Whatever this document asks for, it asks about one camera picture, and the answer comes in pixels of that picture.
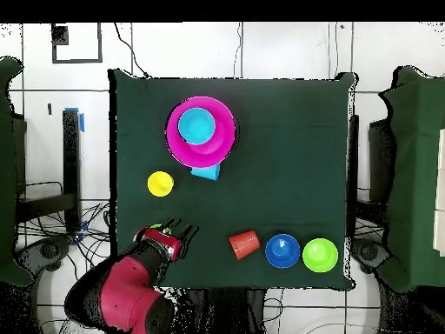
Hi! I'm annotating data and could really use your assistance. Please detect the lime green bowl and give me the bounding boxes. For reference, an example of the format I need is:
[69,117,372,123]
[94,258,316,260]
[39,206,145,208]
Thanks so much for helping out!
[302,237,339,274]

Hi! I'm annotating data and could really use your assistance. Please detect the cream boxes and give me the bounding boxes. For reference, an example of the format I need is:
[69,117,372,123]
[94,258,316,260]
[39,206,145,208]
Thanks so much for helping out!
[432,127,445,258]

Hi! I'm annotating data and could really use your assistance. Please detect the green cup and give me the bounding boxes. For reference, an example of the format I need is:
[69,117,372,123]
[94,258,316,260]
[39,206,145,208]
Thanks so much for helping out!
[149,223,174,236]

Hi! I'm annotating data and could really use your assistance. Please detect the small light blue bowl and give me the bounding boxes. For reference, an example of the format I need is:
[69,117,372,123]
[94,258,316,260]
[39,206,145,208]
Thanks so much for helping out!
[176,106,217,146]

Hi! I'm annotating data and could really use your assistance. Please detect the black square floor frame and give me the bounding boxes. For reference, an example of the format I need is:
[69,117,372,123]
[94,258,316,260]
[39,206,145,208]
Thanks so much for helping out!
[50,23,104,64]

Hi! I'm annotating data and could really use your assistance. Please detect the dark blue bowl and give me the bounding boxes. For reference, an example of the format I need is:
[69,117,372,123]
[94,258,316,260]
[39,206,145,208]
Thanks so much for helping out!
[264,233,302,270]

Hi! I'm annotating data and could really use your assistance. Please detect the dark green tablecloth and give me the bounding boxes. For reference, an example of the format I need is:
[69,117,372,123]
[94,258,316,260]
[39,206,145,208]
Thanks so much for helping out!
[108,68,357,291]

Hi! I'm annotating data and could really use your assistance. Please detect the black cable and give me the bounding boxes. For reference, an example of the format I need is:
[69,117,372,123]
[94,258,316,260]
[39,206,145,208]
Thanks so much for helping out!
[113,22,151,80]

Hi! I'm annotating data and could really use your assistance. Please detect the black office chair base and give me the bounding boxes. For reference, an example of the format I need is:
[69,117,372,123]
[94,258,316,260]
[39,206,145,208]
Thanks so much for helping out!
[13,235,75,279]
[349,237,393,276]

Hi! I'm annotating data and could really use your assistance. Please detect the yellow cup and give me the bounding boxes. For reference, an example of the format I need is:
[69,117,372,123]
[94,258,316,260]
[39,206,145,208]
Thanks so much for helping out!
[146,170,176,198]

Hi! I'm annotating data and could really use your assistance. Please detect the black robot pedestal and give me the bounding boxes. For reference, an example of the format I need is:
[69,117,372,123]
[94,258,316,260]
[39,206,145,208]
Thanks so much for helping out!
[180,288,267,334]

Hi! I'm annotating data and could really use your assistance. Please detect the green cloth side table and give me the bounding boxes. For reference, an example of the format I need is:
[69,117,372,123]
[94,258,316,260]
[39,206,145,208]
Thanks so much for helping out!
[0,57,34,288]
[377,64,445,294]

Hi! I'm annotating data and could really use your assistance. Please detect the orange ribbed cup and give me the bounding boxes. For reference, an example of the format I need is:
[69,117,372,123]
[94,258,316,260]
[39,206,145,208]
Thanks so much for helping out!
[228,229,262,261]

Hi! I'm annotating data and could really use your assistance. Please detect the bundle of floor cables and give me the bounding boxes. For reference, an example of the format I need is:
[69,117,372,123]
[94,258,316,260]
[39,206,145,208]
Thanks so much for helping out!
[15,201,116,334]

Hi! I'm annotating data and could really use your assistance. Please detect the black upright post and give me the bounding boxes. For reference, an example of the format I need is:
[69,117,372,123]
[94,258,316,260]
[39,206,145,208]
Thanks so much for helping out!
[346,113,361,238]

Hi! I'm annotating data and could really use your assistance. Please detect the large pink bowl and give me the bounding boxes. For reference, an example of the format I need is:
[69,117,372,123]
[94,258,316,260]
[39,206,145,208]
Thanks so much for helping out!
[165,96,237,170]

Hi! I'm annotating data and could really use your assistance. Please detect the black stand with blue tape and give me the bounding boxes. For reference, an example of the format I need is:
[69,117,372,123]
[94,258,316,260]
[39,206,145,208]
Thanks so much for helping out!
[15,107,85,233]

